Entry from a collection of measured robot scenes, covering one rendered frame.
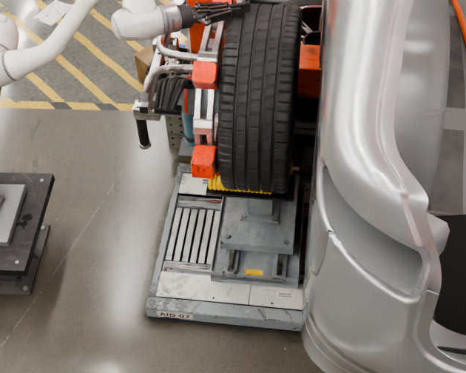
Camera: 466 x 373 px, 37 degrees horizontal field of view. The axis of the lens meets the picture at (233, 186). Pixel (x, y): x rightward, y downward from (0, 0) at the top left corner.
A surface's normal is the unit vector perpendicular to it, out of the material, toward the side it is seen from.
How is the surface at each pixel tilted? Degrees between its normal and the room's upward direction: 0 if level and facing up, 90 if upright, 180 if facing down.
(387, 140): 16
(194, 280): 0
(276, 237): 0
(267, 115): 56
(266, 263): 0
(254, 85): 40
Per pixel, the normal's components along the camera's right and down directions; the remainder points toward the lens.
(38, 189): -0.03, -0.64
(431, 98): 0.03, 0.10
